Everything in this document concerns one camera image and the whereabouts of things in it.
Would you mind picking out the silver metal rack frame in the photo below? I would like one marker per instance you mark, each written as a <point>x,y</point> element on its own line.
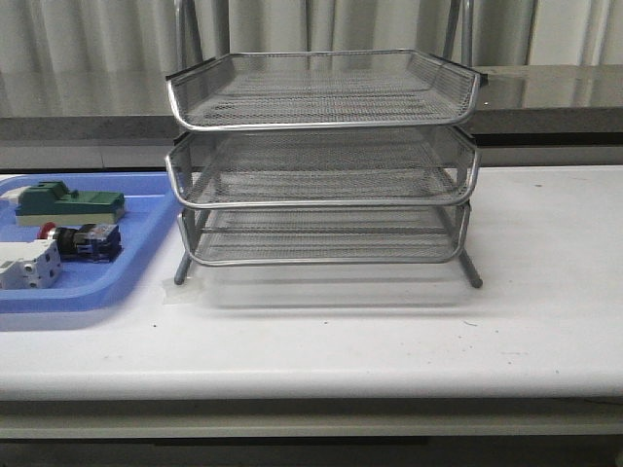
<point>460,25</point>

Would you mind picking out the blue plastic tray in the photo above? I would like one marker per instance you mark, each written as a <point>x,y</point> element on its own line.
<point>151,208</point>

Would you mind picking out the green terminal block component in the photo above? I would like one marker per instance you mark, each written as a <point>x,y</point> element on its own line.
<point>53,201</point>

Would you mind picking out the white circuit breaker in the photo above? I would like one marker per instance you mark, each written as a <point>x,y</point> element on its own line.
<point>30,265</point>

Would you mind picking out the silver mesh tray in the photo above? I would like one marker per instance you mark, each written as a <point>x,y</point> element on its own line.
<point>324,236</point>
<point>271,91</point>
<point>435,165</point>

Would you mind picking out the white plastic part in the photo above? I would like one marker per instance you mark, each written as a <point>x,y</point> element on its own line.
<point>12,196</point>

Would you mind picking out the clear tape patch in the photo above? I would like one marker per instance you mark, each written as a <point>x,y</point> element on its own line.
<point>187,293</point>

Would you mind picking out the red emergency push button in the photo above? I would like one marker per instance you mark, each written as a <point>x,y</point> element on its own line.
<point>91,242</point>

